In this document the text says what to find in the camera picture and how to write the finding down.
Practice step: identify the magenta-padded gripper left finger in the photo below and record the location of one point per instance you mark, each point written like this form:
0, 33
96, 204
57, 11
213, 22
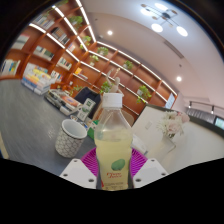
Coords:
77, 173

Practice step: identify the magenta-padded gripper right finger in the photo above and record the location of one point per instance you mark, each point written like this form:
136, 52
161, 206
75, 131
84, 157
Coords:
150, 172

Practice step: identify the clear bottle with yellow drink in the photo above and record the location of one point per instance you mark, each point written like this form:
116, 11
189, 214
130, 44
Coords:
113, 143

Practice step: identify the white patterned ceramic cup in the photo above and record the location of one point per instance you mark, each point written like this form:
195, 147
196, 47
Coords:
69, 141

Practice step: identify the green packet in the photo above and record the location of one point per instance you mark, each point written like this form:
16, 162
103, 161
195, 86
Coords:
91, 131

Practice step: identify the white upright board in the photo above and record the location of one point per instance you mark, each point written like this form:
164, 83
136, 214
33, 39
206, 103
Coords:
148, 125

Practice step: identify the pale pink flower bouquet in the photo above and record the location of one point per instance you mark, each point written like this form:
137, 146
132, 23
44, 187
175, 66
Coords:
171, 123

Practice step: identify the small white green card box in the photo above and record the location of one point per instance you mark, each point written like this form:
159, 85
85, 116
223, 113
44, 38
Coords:
86, 109

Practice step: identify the flat pile of magazines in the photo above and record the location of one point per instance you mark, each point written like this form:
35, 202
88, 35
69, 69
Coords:
63, 101

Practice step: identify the dark chair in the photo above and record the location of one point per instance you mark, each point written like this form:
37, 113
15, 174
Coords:
89, 96

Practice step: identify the stack of colourful books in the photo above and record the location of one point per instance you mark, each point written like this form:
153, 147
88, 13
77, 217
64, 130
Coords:
37, 79

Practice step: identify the ceiling lamp with round lights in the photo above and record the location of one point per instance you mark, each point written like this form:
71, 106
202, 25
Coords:
165, 18

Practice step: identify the wooden wall shelf unit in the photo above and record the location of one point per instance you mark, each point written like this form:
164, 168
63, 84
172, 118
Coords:
60, 43

